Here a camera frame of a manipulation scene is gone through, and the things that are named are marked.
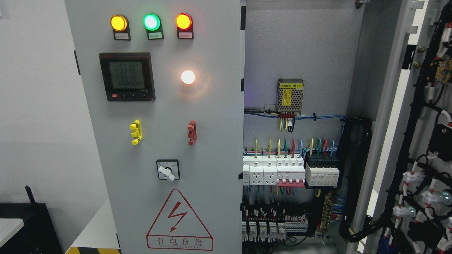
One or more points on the metal mesh power supply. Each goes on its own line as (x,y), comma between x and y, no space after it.
(290,95)

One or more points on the red triangle warning sticker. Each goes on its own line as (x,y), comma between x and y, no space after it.
(177,226)

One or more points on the green indicator lamp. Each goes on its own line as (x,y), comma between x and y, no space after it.
(153,26)

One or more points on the relay terminal block row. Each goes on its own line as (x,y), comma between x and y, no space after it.
(269,223)

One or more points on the grey cabinet door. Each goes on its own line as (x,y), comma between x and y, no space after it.
(407,206)
(209,169)

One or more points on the black digital power meter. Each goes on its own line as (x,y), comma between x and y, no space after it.
(128,77)

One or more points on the yellow indicator lamp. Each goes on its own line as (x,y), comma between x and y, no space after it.
(120,26)

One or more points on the red terminal clip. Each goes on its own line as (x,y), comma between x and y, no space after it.
(192,132)

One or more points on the white rotary selector switch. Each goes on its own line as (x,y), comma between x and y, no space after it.
(168,169)

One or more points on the black surge protector module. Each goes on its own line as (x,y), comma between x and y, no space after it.
(322,171)

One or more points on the yellow terminal clip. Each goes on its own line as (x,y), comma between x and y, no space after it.
(136,132)

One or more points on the white socket breaker row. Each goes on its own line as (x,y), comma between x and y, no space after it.
(273,171)

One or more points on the black box with antenna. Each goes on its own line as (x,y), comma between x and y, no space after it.
(37,236)

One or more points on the red indicator lamp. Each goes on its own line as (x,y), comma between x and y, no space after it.
(184,25)

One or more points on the white glowing indicator lamp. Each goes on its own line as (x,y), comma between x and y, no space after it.
(188,77)

